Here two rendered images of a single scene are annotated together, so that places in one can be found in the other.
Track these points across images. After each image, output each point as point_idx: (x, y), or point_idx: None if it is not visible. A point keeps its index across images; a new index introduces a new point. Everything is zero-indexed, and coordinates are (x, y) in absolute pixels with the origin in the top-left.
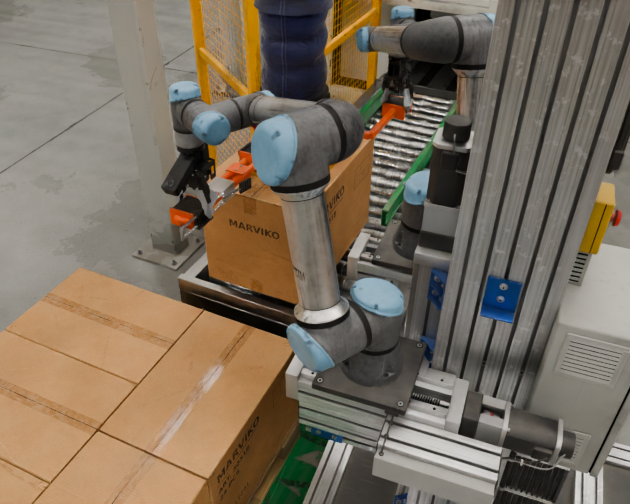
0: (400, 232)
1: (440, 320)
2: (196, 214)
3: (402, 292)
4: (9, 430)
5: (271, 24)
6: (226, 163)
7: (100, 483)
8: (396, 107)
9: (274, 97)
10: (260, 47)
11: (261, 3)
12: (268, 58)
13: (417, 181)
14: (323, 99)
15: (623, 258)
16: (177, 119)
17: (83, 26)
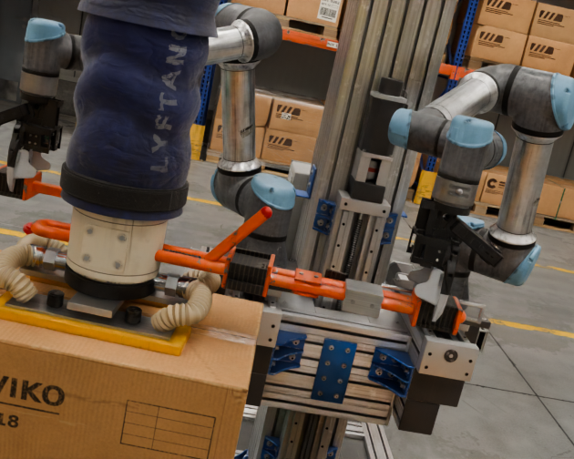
0: (277, 251)
1: (392, 249)
2: (450, 294)
3: (294, 306)
4: None
5: (203, 57)
6: (156, 366)
7: None
8: (36, 177)
9: (445, 98)
10: (168, 108)
11: (202, 25)
12: (189, 119)
13: (279, 186)
14: (483, 72)
15: (307, 166)
16: (485, 163)
17: None
